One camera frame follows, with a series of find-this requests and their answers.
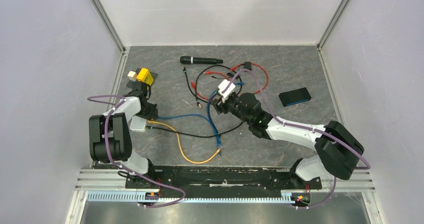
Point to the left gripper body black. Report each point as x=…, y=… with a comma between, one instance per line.
x=149, y=113

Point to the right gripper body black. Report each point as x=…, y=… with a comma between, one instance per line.
x=231, y=105

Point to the white network switch box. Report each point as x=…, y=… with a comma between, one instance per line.
x=138, y=124

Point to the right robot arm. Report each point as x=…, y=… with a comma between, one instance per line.
x=338, y=151

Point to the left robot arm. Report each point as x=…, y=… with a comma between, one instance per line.
x=109, y=133

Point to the yellow toy brick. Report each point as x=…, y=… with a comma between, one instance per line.
x=145, y=76

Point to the cream toy brick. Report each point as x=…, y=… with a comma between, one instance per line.
x=132, y=76

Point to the black microphone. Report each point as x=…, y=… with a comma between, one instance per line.
x=188, y=60

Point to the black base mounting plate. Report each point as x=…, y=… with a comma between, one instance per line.
x=218, y=182

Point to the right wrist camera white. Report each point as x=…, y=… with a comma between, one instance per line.
x=225, y=88

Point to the white cable duct strip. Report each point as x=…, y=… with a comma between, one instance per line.
x=142, y=197

